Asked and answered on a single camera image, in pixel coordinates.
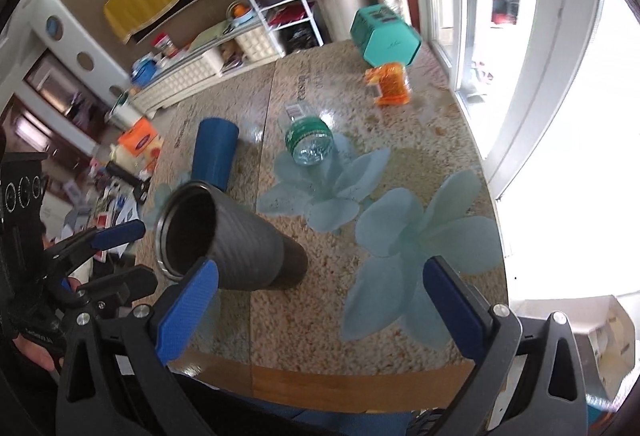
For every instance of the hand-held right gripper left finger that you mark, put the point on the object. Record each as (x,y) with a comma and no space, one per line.
(186,313)

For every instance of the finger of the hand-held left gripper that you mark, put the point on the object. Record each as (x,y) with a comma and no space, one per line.
(127,283)
(117,234)

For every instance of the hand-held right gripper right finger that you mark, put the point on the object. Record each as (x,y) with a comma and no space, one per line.
(452,311)

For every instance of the grey textured tumbler cup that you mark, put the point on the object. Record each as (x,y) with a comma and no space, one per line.
(250,246)

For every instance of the blue plastic cup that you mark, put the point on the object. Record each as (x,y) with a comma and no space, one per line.
(215,151)

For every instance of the person's left hand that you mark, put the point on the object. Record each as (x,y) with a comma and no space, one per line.
(32,352)

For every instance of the pile of scattered papers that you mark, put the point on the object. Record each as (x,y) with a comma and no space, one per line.
(107,211)

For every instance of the orange tissue box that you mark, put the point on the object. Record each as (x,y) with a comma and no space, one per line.
(140,134)

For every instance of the large cardboard box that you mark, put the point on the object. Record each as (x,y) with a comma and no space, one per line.
(595,346)

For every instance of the blue plastic container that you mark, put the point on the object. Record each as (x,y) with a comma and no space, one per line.
(144,71)

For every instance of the white woven cabinet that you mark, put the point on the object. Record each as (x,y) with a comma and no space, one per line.
(190,74)

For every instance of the red lid jar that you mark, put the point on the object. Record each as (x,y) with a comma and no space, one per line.
(164,45)

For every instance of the green label plastic bottle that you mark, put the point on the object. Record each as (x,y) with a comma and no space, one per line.
(309,139)

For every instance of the orange plastic jar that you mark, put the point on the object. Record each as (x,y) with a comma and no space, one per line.
(392,84)

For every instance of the bowl with orange fruit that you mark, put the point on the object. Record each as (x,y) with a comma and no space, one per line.
(240,11)

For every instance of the teal hexagonal box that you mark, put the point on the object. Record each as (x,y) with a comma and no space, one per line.
(385,36)

